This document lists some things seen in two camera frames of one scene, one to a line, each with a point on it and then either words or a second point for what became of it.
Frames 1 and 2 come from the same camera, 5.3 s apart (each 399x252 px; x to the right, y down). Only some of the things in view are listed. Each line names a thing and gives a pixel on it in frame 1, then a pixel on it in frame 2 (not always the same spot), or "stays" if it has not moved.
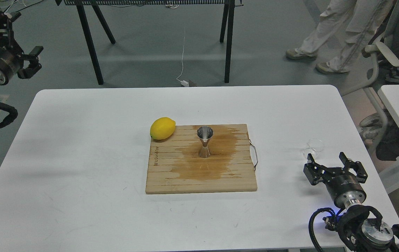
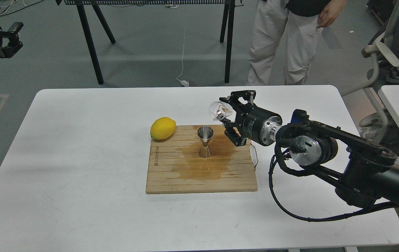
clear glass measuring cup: (314, 146) -> (219, 110)
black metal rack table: (80, 4) stays
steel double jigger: (205, 133) stays
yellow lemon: (162, 128) stays
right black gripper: (345, 189) -> (253, 123)
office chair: (371, 124) stays
